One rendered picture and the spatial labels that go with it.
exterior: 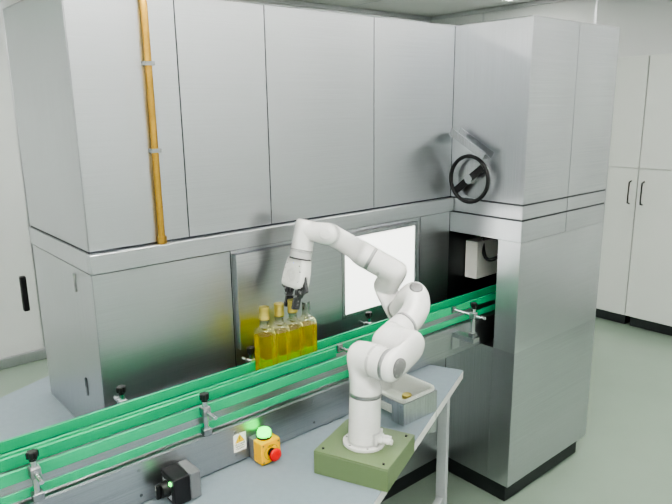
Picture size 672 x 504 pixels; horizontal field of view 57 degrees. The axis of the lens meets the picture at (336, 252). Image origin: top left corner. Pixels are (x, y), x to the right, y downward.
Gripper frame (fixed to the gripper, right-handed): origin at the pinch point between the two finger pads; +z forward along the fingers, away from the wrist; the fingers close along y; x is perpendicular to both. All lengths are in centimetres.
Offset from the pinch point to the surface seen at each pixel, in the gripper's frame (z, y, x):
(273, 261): -11.9, -12.0, -1.9
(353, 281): -7.4, -12.0, 38.7
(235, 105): -61, -15, -26
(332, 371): 20.5, 13.4, 11.7
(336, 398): 29.4, 15.5, 13.9
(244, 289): -1.2, -12.1, -12.0
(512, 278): -19, 20, 99
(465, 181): -56, -2, 85
